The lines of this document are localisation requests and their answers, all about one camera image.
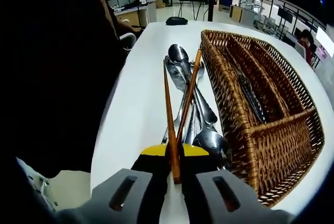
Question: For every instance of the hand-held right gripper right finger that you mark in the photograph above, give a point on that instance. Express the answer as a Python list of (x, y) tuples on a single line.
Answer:
[(208, 195)]

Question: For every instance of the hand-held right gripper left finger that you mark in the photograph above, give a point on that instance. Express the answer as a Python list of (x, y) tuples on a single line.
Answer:
[(125, 195)]

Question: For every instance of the brown wicker utensil storage tray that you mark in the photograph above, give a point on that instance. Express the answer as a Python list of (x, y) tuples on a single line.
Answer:
[(281, 156)]

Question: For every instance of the brown wooden chopstick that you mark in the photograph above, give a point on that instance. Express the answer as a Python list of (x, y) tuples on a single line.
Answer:
[(169, 109), (192, 83)]

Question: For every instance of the person's black clothing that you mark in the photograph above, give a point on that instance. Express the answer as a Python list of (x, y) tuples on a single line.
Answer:
[(52, 77)]

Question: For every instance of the black computer mouse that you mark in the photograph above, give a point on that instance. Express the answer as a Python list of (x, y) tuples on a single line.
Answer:
[(177, 21)]

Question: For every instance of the wooden cabinet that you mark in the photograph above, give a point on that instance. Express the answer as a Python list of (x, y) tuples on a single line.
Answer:
[(241, 15)]

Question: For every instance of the white display screen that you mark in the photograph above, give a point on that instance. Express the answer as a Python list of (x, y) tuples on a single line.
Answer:
[(323, 37)]

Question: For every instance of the black television on stand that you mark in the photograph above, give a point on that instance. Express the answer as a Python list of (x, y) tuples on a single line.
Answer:
[(285, 14)]

